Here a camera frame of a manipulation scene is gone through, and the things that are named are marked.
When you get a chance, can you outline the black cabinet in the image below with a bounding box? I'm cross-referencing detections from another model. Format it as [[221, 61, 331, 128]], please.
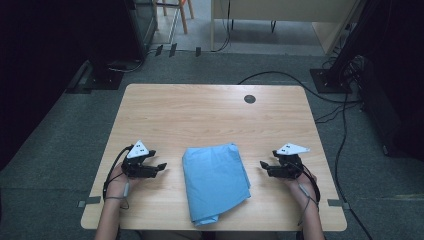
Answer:
[[123, 0, 159, 62]]

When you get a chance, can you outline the grey left wrist cable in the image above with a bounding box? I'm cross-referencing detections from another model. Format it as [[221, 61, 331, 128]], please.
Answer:
[[104, 181, 132, 211]]

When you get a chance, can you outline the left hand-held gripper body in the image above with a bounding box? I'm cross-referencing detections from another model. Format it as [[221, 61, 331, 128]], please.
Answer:
[[120, 139, 158, 180]]

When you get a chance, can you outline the black equipment box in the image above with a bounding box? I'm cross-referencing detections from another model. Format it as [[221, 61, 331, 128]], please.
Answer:
[[348, 54, 424, 162]]

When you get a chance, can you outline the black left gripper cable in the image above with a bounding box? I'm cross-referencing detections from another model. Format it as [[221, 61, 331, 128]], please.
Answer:
[[102, 145, 135, 202]]

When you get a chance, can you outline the beige desk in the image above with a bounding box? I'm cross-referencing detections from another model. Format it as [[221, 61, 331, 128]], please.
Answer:
[[210, 0, 363, 56]]

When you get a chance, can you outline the grey tape piece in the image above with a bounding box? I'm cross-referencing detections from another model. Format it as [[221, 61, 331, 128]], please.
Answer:
[[77, 195, 102, 209], [326, 198, 352, 211]]

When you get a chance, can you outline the light blue shirt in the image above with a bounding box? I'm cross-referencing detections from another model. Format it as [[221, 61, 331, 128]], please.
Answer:
[[181, 142, 252, 227]]

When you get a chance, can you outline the thin black hanging cable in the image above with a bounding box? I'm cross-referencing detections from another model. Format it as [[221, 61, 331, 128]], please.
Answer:
[[212, 0, 233, 53]]

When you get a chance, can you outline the black flat stand base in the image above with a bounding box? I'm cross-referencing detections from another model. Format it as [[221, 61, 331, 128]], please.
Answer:
[[65, 59, 125, 92]]

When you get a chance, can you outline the person's left hand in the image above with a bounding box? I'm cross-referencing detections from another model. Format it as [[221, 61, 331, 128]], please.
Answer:
[[105, 162, 141, 201]]

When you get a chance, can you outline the person's right hand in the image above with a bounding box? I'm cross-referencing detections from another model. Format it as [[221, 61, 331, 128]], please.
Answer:
[[282, 172, 318, 200]]

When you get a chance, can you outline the long black floor cable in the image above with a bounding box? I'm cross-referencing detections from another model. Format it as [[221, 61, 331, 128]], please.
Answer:
[[237, 70, 364, 105]]

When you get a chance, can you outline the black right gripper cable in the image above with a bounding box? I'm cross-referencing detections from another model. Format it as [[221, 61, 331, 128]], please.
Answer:
[[293, 162, 322, 204]]

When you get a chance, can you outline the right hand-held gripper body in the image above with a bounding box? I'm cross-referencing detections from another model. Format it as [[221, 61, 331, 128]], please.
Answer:
[[267, 142, 311, 179]]

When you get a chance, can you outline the grey right wrist cable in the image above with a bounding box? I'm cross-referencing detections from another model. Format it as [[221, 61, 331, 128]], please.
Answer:
[[297, 183, 320, 227]]

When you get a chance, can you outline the black stand with base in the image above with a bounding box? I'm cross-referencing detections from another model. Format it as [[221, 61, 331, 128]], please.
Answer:
[[309, 0, 379, 95]]

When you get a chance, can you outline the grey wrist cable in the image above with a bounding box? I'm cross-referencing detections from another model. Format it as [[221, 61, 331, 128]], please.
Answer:
[[104, 181, 132, 211], [297, 183, 320, 227]]

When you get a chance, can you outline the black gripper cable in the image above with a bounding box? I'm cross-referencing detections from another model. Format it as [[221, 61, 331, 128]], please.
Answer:
[[293, 162, 322, 204], [102, 145, 135, 202]]

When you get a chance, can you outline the wooden chair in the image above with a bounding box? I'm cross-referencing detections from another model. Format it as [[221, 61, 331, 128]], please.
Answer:
[[152, 0, 196, 35]]

